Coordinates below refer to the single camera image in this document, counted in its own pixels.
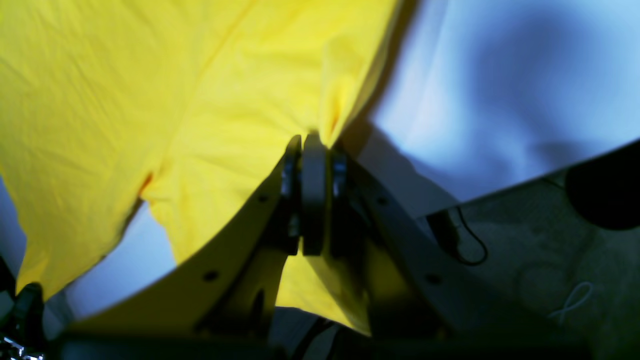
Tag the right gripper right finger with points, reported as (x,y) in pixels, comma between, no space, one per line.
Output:
(416,297)

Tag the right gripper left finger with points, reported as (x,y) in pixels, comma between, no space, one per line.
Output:
(229,287)

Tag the yellow orange T-shirt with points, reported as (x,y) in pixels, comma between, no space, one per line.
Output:
(186,105)

